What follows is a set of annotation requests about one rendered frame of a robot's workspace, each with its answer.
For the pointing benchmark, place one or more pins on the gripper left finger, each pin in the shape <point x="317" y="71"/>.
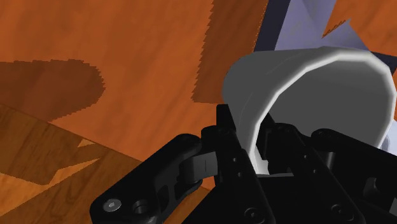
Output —
<point x="173" y="173"/>

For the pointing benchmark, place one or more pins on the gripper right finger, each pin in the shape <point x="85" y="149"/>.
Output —
<point x="341" y="173"/>

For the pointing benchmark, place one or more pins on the white cup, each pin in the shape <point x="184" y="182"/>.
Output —
<point x="248" y="80"/>

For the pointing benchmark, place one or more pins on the orange wooden table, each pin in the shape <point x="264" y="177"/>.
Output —
<point x="139" y="62"/>

